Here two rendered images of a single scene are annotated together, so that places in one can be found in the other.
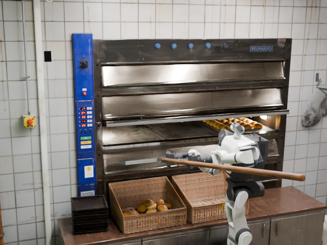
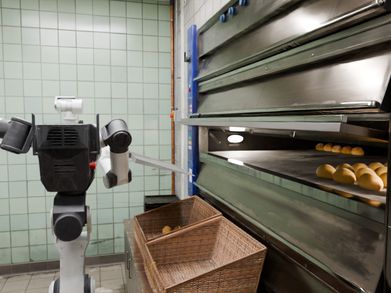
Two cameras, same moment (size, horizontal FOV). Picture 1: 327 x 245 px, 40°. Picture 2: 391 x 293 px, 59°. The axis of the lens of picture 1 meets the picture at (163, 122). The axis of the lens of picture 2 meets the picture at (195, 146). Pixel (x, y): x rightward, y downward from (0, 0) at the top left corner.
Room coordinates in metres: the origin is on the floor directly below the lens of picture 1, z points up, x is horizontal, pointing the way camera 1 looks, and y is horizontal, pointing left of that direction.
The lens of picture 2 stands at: (3.93, -2.12, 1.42)
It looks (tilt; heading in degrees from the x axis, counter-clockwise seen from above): 4 degrees down; 94
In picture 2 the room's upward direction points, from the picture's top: straight up
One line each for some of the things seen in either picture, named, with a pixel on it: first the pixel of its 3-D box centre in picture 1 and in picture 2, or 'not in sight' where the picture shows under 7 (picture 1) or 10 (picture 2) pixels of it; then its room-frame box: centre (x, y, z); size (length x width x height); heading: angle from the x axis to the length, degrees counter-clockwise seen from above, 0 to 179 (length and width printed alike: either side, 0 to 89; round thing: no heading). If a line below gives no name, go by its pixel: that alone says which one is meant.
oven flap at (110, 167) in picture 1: (196, 154); (248, 197); (4.06, -0.32, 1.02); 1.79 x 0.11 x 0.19; 110
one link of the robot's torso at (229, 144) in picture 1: (244, 155); (68, 153); (3.24, -0.61, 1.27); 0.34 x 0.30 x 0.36; 16
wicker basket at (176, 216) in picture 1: (146, 203); (174, 225); (3.61, 0.14, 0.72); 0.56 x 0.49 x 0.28; 111
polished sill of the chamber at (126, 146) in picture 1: (196, 139); (252, 170); (4.08, -0.31, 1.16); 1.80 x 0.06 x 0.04; 110
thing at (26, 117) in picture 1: (29, 120); (176, 115); (3.51, 1.08, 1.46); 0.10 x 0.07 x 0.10; 110
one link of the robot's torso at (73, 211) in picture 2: (245, 187); (70, 213); (3.25, -0.64, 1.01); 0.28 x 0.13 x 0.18; 110
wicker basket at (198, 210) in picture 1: (208, 195); (198, 260); (3.81, -0.42, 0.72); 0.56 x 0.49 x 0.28; 112
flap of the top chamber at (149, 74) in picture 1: (199, 72); (249, 45); (4.06, -0.32, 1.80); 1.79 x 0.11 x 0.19; 110
